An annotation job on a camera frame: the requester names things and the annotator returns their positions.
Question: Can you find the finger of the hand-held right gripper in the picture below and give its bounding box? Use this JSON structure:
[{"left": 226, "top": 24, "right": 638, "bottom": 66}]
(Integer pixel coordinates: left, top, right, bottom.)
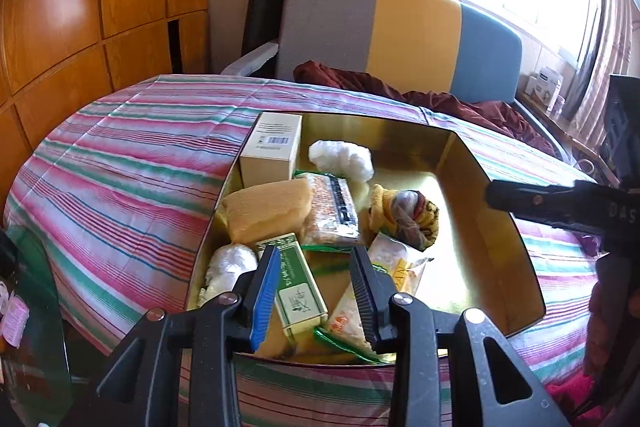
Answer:
[{"left": 486, "top": 179, "right": 608, "bottom": 234}]

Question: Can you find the pink paper packet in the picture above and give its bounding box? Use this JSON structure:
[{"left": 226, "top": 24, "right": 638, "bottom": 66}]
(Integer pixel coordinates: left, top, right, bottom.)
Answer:
[{"left": 0, "top": 292, "right": 28, "bottom": 349}]

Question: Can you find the yellow patterned cloth bundle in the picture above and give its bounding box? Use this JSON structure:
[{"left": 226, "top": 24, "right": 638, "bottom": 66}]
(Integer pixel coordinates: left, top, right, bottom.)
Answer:
[{"left": 367, "top": 184, "right": 440, "bottom": 253}]

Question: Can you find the large yellow sponge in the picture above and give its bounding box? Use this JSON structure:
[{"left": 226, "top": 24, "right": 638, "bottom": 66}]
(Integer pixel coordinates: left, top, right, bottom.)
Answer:
[{"left": 220, "top": 178, "right": 315, "bottom": 245}]

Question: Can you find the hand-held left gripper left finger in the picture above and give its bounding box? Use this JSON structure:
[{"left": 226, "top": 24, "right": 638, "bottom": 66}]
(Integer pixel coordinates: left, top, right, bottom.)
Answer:
[{"left": 96, "top": 244, "right": 282, "bottom": 427}]

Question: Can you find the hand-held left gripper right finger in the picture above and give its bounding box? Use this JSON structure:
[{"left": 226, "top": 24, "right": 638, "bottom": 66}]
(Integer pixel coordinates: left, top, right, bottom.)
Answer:
[{"left": 349, "top": 246, "right": 573, "bottom": 427}]

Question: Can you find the green edged cracker packet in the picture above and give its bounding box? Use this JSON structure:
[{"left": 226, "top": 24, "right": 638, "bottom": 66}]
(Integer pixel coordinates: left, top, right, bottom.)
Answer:
[{"left": 312, "top": 279, "right": 396, "bottom": 364}]

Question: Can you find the green and white carton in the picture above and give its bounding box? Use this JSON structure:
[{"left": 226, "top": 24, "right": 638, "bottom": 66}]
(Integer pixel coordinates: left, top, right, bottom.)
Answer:
[{"left": 256, "top": 233, "right": 329, "bottom": 342}]

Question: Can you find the glass coffee table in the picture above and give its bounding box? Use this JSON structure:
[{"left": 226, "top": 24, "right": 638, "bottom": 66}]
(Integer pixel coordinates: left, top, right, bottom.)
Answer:
[{"left": 0, "top": 227, "right": 76, "bottom": 427}]

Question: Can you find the pink patterned curtain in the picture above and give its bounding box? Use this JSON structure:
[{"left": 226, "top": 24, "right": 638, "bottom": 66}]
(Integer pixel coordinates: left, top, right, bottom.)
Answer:
[{"left": 570, "top": 0, "right": 640, "bottom": 152}]

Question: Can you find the person's red trouser leg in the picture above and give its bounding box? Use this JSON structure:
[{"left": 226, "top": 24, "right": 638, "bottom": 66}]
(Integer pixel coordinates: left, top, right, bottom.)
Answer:
[{"left": 545, "top": 374, "right": 601, "bottom": 410}]

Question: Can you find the gold tin box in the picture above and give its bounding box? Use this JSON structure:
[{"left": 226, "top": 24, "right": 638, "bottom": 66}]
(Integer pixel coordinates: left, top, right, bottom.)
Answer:
[{"left": 186, "top": 111, "right": 547, "bottom": 365}]

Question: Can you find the multicolour fabric sofa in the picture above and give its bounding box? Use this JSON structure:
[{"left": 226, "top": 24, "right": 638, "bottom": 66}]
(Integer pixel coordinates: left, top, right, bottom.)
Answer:
[{"left": 220, "top": 0, "right": 571, "bottom": 158}]

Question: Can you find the wooden side table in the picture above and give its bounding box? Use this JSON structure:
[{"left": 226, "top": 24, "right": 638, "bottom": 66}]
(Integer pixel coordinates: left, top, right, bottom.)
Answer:
[{"left": 517, "top": 92, "right": 621, "bottom": 188}]

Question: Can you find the white printed box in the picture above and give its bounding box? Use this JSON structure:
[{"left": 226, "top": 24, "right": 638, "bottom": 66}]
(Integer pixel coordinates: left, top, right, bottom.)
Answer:
[{"left": 527, "top": 66, "right": 564, "bottom": 108}]

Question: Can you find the person's right hand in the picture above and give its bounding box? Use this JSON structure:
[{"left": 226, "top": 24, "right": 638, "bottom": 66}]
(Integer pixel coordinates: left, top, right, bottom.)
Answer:
[{"left": 585, "top": 252, "right": 640, "bottom": 374}]

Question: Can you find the beige box with barcode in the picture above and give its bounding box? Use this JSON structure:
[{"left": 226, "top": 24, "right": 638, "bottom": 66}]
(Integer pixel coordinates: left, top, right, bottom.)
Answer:
[{"left": 239, "top": 112, "right": 304, "bottom": 182}]

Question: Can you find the orange cracker packet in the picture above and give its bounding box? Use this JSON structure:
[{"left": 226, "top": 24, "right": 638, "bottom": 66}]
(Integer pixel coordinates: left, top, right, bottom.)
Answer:
[{"left": 295, "top": 172, "right": 362, "bottom": 248}]

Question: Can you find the maroon cloth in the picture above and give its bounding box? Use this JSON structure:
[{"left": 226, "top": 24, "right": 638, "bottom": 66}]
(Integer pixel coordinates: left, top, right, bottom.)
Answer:
[{"left": 294, "top": 61, "right": 543, "bottom": 142}]

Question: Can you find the white plastic-wrapped bundle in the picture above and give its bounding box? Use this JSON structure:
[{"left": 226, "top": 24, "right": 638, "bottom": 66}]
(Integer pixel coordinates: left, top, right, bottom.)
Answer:
[
  {"left": 307, "top": 139, "right": 375, "bottom": 182},
  {"left": 200, "top": 243, "right": 258, "bottom": 308}
]

